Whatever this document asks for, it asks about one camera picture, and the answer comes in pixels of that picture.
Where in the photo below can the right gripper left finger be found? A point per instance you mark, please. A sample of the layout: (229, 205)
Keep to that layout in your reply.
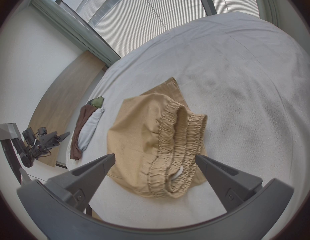
(77, 186)

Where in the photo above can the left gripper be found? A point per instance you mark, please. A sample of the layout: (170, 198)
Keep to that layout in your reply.
(51, 141)

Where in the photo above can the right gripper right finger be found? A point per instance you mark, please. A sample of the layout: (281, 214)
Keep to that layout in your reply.
(232, 186)

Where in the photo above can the tan shorts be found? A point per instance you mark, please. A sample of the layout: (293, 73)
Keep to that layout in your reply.
(135, 134)

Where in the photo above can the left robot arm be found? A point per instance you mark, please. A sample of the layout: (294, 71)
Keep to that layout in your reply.
(7, 131)

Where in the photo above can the bed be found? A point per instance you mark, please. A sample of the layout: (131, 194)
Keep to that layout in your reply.
(245, 84)

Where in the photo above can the brown garment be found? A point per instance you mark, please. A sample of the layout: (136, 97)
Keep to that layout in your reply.
(76, 149)

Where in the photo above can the pale blue garment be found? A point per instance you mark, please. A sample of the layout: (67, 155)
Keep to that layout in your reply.
(88, 131)

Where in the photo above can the green garment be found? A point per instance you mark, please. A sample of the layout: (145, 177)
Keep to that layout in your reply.
(97, 102)

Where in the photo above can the grey-green curtain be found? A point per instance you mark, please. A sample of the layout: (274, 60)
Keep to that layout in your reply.
(267, 4)
(77, 31)

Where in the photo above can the window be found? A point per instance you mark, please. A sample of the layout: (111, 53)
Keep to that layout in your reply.
(157, 9)

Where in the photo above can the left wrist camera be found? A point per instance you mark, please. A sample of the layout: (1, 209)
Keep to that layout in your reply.
(42, 130)

